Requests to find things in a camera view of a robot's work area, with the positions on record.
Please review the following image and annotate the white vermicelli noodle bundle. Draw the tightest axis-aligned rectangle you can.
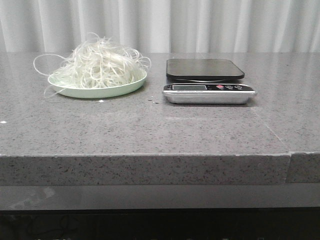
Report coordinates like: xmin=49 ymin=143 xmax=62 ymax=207
xmin=44 ymin=34 xmax=152 ymax=89

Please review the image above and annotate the black and silver kitchen scale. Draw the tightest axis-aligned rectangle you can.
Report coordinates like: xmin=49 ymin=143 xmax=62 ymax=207
xmin=162 ymin=58 xmax=257 ymax=105

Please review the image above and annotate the light green round plate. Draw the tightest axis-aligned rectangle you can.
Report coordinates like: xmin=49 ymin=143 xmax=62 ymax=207
xmin=47 ymin=70 xmax=147 ymax=99

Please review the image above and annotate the white pleated curtain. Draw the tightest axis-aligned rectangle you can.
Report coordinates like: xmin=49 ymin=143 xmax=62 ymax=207
xmin=0 ymin=0 xmax=320 ymax=53

